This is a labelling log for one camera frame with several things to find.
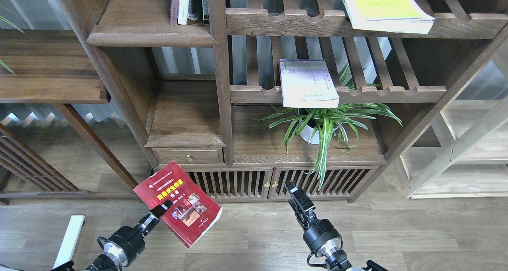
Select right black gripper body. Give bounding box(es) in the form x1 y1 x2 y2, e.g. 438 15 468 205
303 219 342 257

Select white purple book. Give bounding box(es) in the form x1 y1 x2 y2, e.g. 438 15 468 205
279 59 339 108

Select light wooden shelf rack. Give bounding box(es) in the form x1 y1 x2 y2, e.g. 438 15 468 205
393 37 508 199

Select white plant pot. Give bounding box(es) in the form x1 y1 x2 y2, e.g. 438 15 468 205
299 119 320 144

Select white bar on floor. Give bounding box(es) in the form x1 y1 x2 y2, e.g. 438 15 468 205
52 215 85 271

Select red cover book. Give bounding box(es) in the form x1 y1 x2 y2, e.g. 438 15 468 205
133 161 223 248

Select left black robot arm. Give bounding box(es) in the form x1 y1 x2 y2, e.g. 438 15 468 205
85 200 173 271

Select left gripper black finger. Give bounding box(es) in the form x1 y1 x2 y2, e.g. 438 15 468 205
137 199 173 236

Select yellow green book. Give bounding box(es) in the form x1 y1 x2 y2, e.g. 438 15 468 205
343 0 435 34

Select dark green upright book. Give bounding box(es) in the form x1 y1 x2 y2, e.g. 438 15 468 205
202 0 210 25

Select dark brown upright book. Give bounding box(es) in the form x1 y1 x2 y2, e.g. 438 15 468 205
170 0 179 25

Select white upright book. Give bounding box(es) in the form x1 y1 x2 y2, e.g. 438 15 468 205
177 0 190 25

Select green leaves at left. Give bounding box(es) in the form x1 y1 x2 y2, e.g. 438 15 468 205
0 0 24 75

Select dark wooden bookshelf cabinet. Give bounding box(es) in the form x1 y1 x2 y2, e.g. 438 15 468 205
57 0 507 202

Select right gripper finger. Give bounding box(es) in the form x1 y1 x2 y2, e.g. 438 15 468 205
288 199 312 231
285 182 316 219

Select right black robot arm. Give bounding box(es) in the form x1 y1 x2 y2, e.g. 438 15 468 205
285 182 385 271

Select green spider plant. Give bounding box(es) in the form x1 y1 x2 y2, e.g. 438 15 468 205
256 64 402 190

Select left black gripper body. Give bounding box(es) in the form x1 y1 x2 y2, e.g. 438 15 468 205
97 225 145 267

